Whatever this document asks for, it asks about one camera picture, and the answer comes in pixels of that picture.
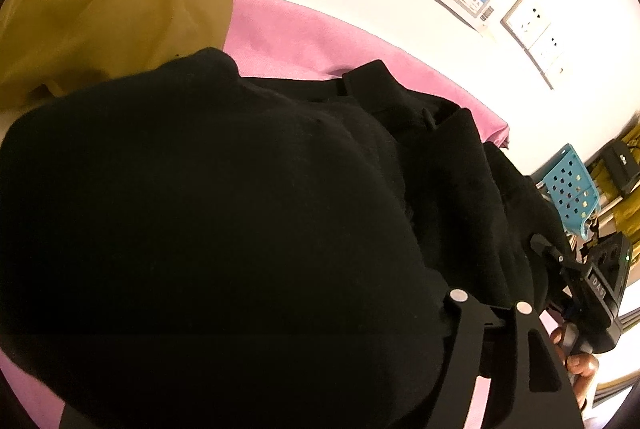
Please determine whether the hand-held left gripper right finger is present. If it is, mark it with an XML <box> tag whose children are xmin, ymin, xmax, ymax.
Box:
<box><xmin>434</xmin><ymin>288</ymin><xmax>585</xmax><ymax>429</ymax></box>

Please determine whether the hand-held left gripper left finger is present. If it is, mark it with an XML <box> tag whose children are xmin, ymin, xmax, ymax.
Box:
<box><xmin>59</xmin><ymin>403</ymin><xmax>101</xmax><ymax>429</ymax></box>

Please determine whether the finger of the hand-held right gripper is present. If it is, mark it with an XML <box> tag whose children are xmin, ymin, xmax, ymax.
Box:
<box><xmin>546</xmin><ymin>291</ymin><xmax>587</xmax><ymax>327</ymax></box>
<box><xmin>530</xmin><ymin>233</ymin><xmax>567</xmax><ymax>265</ymax></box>

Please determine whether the black garment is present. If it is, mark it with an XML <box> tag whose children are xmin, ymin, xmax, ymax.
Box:
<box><xmin>0</xmin><ymin>46</ymin><xmax>568</xmax><ymax>429</ymax></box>

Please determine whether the person's right hand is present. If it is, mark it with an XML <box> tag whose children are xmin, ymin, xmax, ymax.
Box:
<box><xmin>549</xmin><ymin>325</ymin><xmax>601</xmax><ymax>411</ymax></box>

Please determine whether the blue perforated plastic chair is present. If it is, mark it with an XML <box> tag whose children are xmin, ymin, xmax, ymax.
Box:
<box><xmin>541</xmin><ymin>143</ymin><xmax>602</xmax><ymax>241</ymax></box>

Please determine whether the black box device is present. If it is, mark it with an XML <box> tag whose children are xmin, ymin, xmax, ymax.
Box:
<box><xmin>599</xmin><ymin>141</ymin><xmax>638</xmax><ymax>197</ymax></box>

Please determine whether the pink bed sheet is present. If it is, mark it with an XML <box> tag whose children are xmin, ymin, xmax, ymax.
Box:
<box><xmin>0</xmin><ymin>0</ymin><xmax>510</xmax><ymax>429</ymax></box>

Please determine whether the olive brown garment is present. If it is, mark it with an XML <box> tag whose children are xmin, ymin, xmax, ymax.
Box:
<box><xmin>0</xmin><ymin>0</ymin><xmax>238</xmax><ymax>112</ymax></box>

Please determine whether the white wall socket plate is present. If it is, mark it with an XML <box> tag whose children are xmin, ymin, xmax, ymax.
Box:
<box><xmin>529</xmin><ymin>26</ymin><xmax>572</xmax><ymax>90</ymax></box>
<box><xmin>501</xmin><ymin>0</ymin><xmax>552</xmax><ymax>48</ymax></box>

